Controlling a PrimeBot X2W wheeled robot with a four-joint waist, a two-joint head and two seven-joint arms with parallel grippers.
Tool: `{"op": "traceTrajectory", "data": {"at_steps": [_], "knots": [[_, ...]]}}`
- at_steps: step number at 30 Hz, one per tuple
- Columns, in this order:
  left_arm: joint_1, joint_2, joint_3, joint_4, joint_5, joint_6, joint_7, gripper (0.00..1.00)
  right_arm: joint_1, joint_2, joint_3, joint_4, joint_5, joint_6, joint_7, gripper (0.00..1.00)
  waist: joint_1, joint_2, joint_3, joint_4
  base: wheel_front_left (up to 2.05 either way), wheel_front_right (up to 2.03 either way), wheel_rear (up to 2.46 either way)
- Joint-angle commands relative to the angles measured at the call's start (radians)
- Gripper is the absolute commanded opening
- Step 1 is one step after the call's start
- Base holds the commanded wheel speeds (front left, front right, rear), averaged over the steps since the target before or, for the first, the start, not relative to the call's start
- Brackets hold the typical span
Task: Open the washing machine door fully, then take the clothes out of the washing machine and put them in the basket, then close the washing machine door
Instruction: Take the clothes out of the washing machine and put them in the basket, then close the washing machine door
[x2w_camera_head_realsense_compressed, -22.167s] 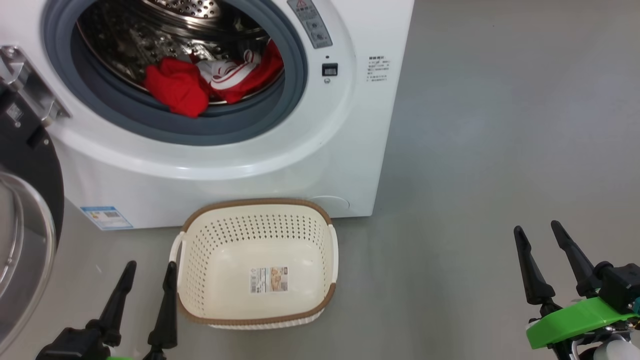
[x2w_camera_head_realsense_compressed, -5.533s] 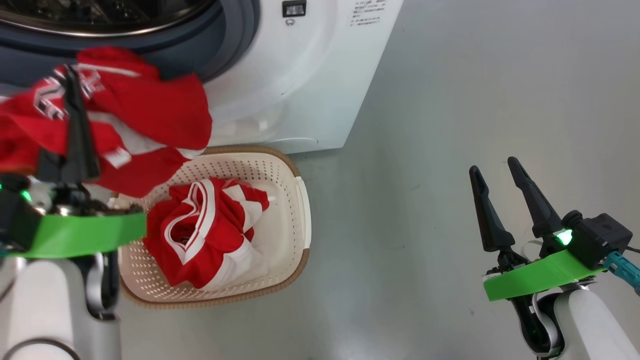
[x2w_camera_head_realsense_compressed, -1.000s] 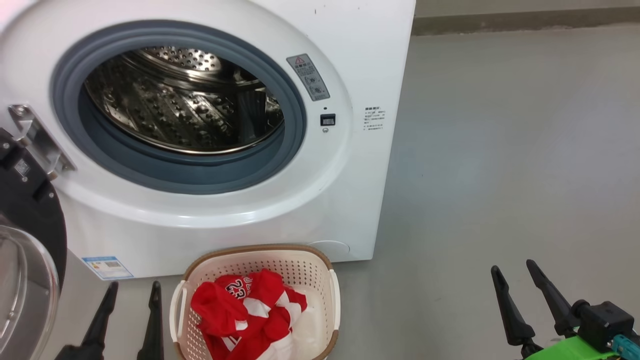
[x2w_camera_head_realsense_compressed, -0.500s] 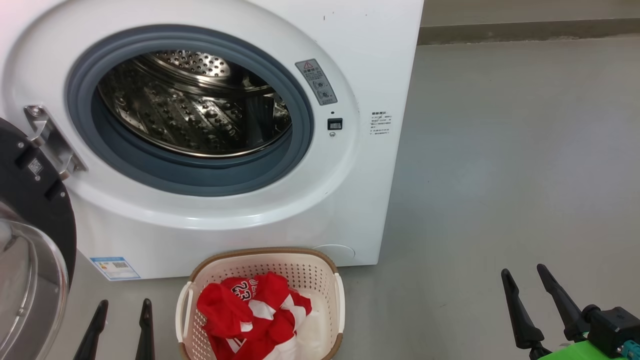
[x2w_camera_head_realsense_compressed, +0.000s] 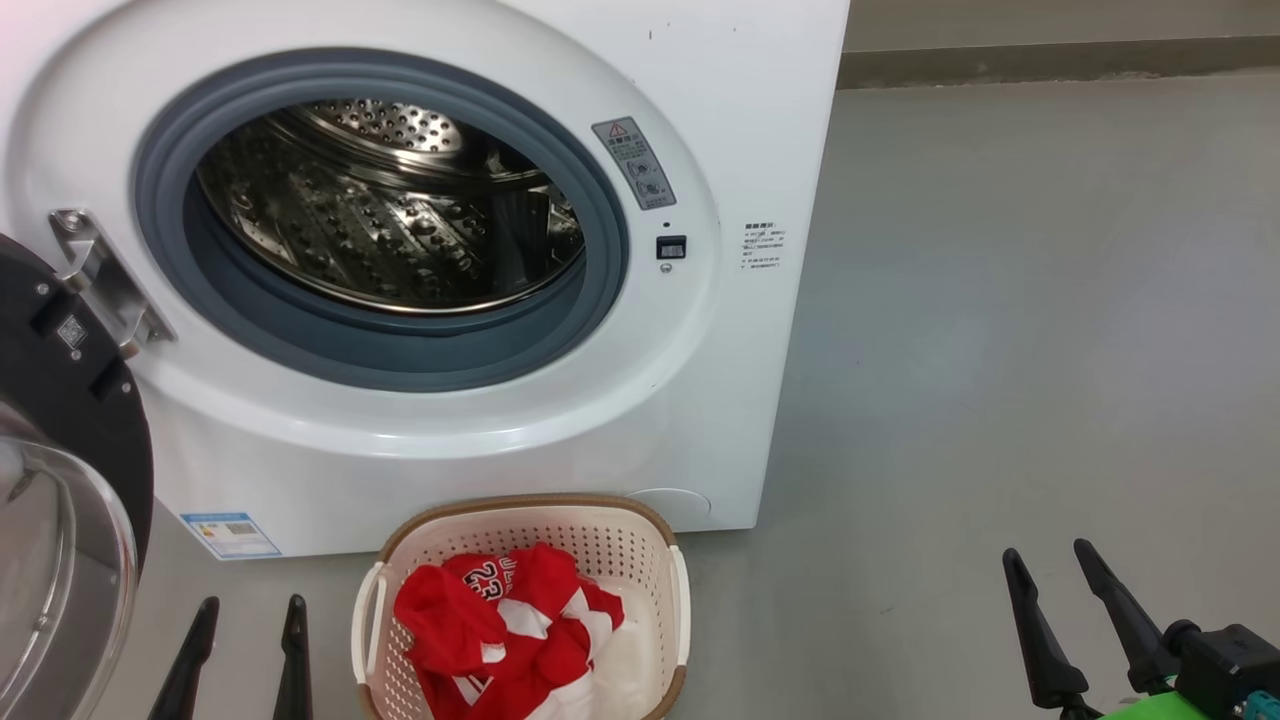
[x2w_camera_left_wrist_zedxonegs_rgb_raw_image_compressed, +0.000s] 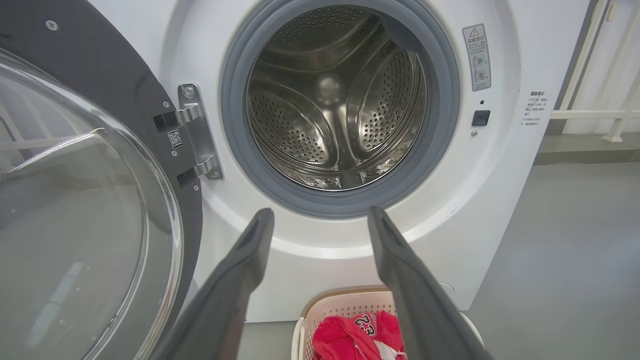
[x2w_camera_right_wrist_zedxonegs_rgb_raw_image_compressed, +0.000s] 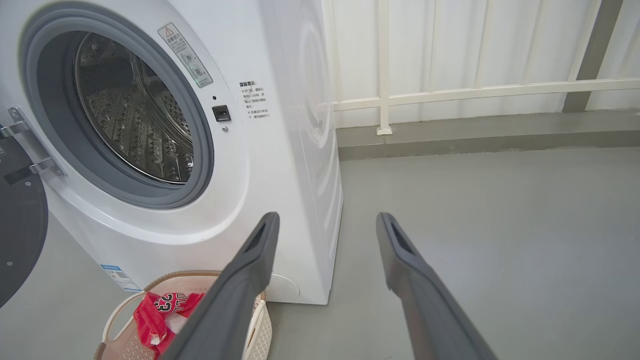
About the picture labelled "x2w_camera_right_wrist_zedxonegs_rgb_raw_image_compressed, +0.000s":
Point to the black round glass washer door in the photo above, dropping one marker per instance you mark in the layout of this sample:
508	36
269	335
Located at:
20	225

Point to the red and white jersey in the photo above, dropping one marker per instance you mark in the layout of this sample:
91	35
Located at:
150	320

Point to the grey metal post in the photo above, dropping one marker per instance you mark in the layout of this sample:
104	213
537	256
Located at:
592	55

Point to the black text notice sticker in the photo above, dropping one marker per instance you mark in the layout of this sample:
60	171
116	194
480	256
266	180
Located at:
254	100

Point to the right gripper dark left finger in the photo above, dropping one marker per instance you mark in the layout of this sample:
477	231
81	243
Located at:
235	300

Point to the black door lock latch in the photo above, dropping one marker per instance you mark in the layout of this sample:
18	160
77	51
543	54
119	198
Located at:
221	113

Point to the blue energy label sticker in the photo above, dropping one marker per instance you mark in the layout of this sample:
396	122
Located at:
120	277

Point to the white front-load washing machine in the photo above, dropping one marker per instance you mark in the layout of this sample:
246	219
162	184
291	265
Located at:
280	150

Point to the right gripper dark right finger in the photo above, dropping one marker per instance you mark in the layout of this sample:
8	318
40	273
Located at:
425	310

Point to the perforated steel washer drum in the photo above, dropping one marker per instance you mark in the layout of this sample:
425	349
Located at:
130	120

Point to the white metal railing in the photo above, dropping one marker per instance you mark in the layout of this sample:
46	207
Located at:
450	93

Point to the cream perforated laundry basket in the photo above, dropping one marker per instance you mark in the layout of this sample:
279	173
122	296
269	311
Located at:
260	332

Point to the grey warning sticker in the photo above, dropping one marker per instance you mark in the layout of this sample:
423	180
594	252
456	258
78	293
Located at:
186	55

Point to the round white filter cover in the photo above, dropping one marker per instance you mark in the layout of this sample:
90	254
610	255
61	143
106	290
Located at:
285	287

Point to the metal washer door hinge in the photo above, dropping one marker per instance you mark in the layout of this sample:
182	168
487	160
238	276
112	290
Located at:
30	140

